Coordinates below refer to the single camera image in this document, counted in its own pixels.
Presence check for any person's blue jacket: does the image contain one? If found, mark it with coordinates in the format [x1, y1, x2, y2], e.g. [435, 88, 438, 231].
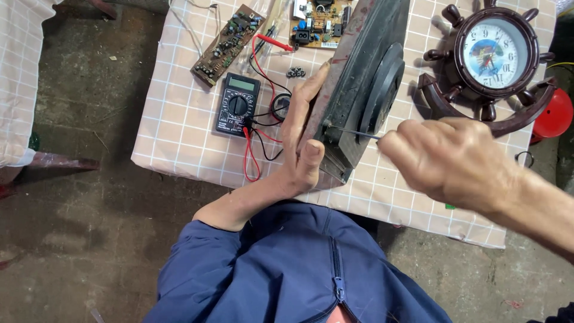
[143, 199, 454, 323]

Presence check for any ship wheel wall clock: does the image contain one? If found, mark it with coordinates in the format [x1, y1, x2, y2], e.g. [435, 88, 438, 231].
[417, 0, 558, 138]

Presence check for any red plastic stool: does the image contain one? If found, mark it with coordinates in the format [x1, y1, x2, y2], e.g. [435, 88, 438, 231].
[530, 88, 574, 145]

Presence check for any black speaker cone ring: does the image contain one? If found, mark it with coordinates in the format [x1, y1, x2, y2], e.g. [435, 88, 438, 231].
[357, 42, 406, 144]

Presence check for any checkered cloth covered table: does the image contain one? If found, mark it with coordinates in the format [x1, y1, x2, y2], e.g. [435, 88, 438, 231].
[0, 0, 100, 198]

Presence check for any person's right hand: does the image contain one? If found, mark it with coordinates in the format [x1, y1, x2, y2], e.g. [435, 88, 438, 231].
[376, 118, 521, 216]

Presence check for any black digital multimeter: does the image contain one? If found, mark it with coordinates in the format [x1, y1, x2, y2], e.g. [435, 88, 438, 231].
[215, 72, 261, 137]

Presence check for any dark wooden speaker box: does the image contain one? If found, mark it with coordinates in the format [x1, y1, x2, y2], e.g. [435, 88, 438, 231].
[300, 0, 411, 190]

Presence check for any thin metal screwdriver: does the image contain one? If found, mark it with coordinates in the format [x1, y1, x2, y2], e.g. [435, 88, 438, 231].
[324, 123, 382, 141]

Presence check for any person's left hand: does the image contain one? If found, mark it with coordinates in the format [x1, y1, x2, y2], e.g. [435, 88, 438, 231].
[277, 61, 332, 199]

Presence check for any black multimeter probe lead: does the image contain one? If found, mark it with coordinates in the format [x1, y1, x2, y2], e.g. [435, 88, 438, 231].
[248, 25, 292, 161]

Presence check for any small black round speaker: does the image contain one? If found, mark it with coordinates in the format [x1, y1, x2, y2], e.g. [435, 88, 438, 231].
[271, 93, 292, 122]

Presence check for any brown long circuit board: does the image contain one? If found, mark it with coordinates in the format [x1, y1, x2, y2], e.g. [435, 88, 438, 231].
[190, 4, 267, 88]

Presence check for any yellow power supply circuit board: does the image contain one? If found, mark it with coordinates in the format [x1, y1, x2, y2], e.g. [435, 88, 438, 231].
[289, 0, 355, 50]

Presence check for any red multimeter probe lead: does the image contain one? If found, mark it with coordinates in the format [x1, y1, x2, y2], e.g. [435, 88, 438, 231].
[242, 33, 294, 183]

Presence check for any checkered beige tablecloth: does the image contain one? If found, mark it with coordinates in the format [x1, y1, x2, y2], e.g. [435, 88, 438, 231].
[131, 0, 558, 249]

